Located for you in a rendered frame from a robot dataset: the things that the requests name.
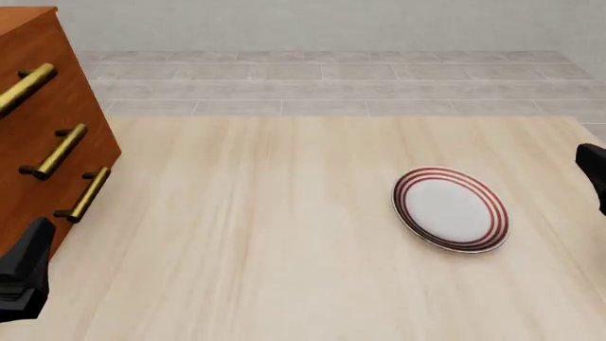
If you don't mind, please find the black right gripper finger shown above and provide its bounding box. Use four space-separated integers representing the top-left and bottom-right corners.
575 142 606 216

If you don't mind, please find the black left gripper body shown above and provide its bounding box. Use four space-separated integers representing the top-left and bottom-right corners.
0 283 51 323

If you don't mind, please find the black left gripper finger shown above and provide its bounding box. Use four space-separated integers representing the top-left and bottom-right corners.
0 216 57 291

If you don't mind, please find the wooden cabinet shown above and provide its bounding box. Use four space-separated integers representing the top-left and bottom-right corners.
0 6 123 258

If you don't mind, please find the white plate with red rings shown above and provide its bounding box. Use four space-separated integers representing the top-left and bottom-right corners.
390 165 512 254

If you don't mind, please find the long brass drawer handle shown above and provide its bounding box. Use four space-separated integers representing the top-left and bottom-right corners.
0 63 60 120

